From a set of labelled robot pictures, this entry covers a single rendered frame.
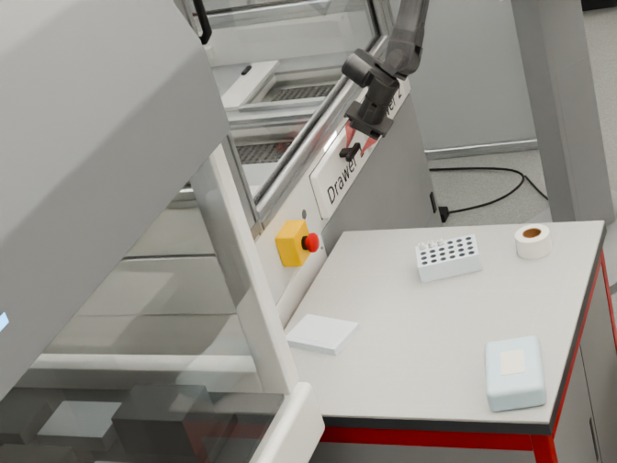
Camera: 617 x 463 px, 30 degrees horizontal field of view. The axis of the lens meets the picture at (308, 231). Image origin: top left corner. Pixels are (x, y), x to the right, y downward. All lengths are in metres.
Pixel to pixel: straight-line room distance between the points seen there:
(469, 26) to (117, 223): 2.98
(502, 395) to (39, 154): 0.93
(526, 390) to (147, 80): 0.83
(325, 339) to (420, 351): 0.19
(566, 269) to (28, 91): 1.24
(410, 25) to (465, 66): 1.84
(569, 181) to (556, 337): 1.56
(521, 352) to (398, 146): 1.11
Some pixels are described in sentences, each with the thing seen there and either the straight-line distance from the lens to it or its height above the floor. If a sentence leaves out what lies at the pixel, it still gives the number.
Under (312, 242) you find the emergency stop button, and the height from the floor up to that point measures 0.88.
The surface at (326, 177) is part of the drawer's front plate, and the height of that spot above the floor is 0.90.
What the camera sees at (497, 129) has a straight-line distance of 4.43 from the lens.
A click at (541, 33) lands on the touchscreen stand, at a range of 3.41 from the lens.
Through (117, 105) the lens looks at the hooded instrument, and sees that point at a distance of 1.45.
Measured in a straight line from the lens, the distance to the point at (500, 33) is 4.26.
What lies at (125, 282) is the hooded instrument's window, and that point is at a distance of 1.45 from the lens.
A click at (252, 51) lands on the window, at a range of 2.33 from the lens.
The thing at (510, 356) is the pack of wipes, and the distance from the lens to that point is 2.00.
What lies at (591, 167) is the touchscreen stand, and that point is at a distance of 3.67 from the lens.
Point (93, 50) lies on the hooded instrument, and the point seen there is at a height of 1.58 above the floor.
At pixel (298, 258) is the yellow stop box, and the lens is 2.33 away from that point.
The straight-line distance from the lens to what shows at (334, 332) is 2.22.
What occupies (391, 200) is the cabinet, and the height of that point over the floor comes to 0.64.
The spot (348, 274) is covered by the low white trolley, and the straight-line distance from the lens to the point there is 2.42.
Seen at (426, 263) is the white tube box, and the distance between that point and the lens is 2.33.
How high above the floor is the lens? 1.99
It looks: 28 degrees down
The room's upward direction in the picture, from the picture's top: 17 degrees counter-clockwise
